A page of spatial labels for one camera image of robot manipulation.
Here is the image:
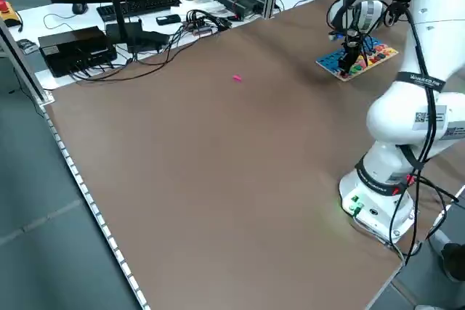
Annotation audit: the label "cable hub with plugs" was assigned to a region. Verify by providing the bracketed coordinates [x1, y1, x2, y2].
[185, 9, 233, 37]

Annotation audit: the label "large black electronics box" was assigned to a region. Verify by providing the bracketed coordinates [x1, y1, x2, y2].
[38, 25, 118, 78]

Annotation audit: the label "small black handheld device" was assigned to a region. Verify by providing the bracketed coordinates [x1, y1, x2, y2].
[155, 14, 182, 26]

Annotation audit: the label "black monitor stand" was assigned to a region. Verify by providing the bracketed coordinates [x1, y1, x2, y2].
[102, 0, 171, 54]

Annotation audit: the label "black keyboard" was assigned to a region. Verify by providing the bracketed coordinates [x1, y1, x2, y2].
[96, 0, 182, 23]

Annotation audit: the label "black desk cables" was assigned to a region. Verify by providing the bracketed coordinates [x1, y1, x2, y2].
[68, 23, 190, 84]

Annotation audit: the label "blue wooden toy board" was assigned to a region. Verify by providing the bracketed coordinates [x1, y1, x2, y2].
[315, 36, 400, 82]

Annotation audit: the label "small grey desk device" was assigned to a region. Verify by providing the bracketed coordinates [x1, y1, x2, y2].
[17, 38, 39, 53]

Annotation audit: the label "aluminium corner frame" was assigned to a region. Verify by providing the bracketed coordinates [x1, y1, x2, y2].
[0, 19, 55, 106]

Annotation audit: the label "person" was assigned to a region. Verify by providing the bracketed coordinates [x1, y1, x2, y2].
[415, 242, 465, 310]

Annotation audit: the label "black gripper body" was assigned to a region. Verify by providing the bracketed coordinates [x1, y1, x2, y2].
[339, 44, 360, 62]

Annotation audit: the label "aluminium table edge rail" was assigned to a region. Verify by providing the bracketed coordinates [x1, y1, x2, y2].
[43, 102, 152, 310]

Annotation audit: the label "black arm base cable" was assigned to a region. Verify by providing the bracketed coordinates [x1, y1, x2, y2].
[377, 171, 459, 269]

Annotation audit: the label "red emergency stop button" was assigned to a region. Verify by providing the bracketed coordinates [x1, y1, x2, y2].
[0, 0, 21, 28]

